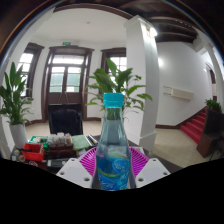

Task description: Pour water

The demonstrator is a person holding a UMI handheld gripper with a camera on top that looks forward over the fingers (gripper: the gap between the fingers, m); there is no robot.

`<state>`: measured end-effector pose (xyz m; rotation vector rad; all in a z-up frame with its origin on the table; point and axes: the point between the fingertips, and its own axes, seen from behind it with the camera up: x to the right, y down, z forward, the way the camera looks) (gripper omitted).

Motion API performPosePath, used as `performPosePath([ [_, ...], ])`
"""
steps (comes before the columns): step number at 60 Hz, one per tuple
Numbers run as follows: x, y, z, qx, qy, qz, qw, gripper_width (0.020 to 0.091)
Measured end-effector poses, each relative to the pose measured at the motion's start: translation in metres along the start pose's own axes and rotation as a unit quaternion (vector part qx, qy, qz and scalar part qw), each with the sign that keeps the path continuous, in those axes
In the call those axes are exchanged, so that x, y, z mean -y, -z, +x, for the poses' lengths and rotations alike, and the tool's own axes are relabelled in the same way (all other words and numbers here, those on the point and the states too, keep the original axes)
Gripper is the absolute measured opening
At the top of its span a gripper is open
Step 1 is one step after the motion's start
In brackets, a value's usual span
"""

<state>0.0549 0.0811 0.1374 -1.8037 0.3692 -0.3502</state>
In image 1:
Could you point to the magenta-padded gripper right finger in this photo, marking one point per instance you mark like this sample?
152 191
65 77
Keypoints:
152 171

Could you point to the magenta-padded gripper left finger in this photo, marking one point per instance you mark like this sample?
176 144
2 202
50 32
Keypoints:
73 172

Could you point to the clear blue-capped drink bottle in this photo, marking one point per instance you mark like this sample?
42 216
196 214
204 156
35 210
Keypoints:
112 160

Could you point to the flat black phone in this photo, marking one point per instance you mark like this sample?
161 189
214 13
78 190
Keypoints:
57 162

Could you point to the folded green cloth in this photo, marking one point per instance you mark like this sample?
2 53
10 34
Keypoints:
80 141

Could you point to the dark tray of small cups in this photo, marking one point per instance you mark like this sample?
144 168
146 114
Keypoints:
60 143

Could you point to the red plastic box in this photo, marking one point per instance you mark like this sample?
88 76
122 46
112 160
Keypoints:
33 152

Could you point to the green white tissue box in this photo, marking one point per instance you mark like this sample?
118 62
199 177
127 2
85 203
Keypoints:
39 139

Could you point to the black office chair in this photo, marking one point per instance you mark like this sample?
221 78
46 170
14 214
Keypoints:
65 121

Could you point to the red carpeted staircase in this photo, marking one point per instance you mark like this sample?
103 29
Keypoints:
195 128

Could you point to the small green potted plant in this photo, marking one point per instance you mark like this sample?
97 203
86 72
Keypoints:
213 105

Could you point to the dark wooden glazed double door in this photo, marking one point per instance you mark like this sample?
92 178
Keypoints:
66 80

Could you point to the potted leafy plant white pot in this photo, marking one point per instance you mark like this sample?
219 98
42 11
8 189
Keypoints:
116 83
13 100

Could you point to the dark wooden framed window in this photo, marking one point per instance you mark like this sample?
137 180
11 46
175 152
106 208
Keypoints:
26 65
120 61

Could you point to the green exit sign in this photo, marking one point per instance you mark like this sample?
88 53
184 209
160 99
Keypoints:
66 43

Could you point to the white wall heater unit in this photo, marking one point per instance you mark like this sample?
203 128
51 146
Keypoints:
180 92

